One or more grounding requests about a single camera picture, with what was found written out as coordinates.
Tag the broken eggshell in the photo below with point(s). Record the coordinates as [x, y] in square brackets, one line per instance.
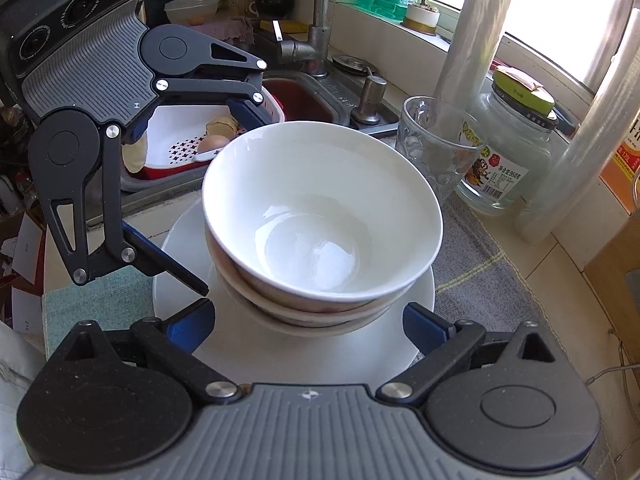
[222, 127]

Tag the glass jar green lid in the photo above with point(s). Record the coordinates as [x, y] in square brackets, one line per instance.
[510, 160]

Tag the red plastic basin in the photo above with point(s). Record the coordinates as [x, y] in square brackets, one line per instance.
[300, 100]

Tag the short plastic wrap roll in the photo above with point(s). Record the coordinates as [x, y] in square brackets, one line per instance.
[470, 40]

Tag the orange liquid jug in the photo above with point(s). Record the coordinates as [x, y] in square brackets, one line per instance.
[622, 160]

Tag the steel sink faucet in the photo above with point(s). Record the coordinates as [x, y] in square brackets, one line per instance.
[320, 10]

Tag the white pink-flower bowl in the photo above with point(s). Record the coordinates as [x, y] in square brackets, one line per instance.
[300, 327]
[320, 311]
[310, 200]

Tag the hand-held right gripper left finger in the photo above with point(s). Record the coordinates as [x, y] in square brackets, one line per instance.
[192, 321]

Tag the steel soap dispenser pump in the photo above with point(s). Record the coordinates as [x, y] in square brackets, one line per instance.
[369, 102]

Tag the small potted plant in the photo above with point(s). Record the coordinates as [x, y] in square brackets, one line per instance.
[422, 15]

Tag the steel kitchen sink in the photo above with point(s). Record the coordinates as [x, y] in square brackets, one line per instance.
[340, 95]

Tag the teal towel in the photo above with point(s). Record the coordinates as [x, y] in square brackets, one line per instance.
[95, 305]

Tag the white fruit-print plate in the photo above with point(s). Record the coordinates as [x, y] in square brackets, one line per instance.
[310, 360]

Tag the wooden cutting board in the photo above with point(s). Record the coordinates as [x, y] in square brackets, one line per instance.
[617, 265]

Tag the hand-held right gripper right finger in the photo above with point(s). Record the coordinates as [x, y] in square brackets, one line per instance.
[425, 331]

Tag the brown egg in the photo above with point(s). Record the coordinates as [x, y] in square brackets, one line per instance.
[212, 144]

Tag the yellow sponge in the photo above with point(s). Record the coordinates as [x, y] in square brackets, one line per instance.
[290, 26]

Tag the pink rag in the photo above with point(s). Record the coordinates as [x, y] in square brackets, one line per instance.
[225, 30]

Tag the translucent plastic bowl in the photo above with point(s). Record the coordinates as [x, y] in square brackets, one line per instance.
[192, 7]

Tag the clear glass mug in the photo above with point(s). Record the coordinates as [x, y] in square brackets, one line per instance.
[430, 160]

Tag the grey checked dish towel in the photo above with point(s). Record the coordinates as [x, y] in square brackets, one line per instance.
[475, 280]

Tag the steel sink hole cap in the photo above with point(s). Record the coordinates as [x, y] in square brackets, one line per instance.
[352, 63]

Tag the white colander basket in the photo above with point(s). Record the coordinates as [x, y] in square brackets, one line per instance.
[170, 130]

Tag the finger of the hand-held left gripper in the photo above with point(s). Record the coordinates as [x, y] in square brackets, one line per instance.
[150, 257]
[250, 115]

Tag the tall plastic wrap roll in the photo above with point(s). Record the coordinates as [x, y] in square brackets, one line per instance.
[575, 170]

